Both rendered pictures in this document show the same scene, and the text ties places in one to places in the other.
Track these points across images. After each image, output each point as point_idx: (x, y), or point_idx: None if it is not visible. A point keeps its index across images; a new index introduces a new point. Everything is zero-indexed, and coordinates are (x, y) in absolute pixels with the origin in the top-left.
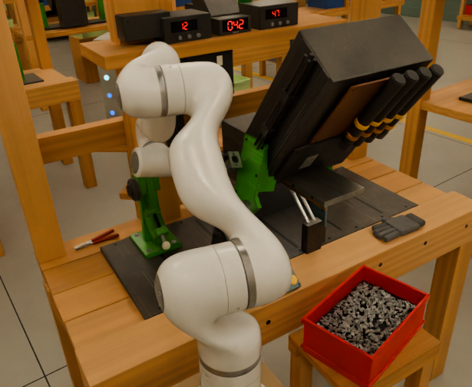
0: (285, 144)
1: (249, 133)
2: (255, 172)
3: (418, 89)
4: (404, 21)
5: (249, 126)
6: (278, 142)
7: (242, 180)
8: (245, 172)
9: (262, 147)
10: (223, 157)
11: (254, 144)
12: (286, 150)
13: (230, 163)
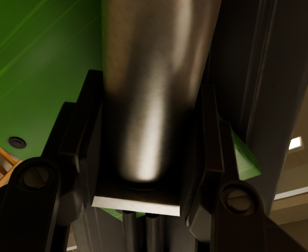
0: (86, 241)
1: (256, 149)
2: (35, 147)
3: None
4: None
5: (273, 178)
6: (105, 235)
7: (20, 32)
8: (66, 80)
9: (120, 213)
10: (187, 201)
11: (148, 219)
12: (72, 228)
13: (101, 206)
